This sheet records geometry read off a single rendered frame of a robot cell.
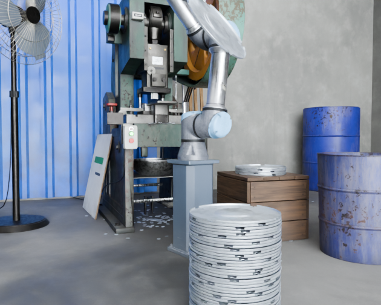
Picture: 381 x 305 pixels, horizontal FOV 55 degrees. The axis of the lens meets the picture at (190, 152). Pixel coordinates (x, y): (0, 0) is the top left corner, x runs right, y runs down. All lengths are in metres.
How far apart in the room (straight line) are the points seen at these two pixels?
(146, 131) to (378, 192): 1.31
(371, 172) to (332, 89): 3.26
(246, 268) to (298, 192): 1.05
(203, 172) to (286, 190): 0.52
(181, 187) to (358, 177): 0.79
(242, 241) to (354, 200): 0.82
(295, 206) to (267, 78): 2.50
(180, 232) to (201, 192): 0.22
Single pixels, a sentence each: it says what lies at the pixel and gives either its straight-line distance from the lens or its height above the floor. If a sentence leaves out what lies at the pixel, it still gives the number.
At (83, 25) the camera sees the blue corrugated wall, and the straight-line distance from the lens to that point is 3.72.
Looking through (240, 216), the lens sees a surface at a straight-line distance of 1.14.
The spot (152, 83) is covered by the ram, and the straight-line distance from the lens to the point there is 2.43.
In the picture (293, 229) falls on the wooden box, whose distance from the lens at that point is 2.10.
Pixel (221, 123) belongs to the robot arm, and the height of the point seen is 0.62.
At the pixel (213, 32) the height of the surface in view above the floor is 0.91.
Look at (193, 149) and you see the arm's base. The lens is 1.72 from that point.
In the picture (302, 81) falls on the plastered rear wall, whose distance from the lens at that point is 4.65.
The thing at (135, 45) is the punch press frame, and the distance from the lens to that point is 2.44.
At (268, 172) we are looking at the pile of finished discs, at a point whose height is 0.36.
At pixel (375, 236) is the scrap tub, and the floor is 0.13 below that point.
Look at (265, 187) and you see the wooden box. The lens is 1.97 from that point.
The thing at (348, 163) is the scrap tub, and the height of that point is 0.44.
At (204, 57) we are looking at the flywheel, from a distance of 2.70.
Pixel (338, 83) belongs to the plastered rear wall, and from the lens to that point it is 5.02.
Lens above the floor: 0.55
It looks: 2 degrees down
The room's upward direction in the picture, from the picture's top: straight up
